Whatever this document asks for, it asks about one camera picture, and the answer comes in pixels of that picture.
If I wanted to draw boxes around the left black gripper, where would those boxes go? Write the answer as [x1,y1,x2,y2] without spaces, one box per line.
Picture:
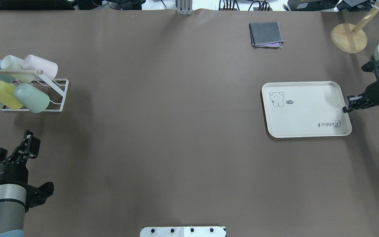
[0,130,54,211]

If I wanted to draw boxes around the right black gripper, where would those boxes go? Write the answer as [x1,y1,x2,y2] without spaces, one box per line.
[342,60,379,113]

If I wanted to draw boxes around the green plastic cup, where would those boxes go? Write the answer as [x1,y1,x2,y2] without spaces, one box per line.
[14,83,50,114]

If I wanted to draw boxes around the cream rabbit tray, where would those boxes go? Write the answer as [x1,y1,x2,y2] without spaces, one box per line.
[261,81,352,138]

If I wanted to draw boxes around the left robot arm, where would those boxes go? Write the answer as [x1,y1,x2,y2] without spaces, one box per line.
[0,130,54,237]

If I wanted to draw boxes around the yellow plastic cup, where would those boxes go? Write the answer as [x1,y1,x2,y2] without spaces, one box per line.
[0,81,24,110]

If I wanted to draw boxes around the wooden cup tree stand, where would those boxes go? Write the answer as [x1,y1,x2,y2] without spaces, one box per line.
[330,0,379,53]

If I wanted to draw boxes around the pink plastic cup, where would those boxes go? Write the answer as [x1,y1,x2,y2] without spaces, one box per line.
[22,55,58,80]

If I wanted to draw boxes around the cream plastic cup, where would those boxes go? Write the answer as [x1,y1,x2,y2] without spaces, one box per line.
[0,55,36,83]

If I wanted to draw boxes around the folded grey cloth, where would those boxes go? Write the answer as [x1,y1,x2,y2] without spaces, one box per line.
[249,21,284,48]

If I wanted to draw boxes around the white wire cup rack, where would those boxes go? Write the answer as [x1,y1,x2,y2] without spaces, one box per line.
[0,69,69,112]

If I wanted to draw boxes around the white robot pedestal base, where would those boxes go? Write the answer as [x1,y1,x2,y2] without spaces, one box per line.
[139,225,227,237]

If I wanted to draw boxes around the aluminium frame post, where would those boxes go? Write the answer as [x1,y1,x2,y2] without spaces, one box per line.
[175,0,193,15]

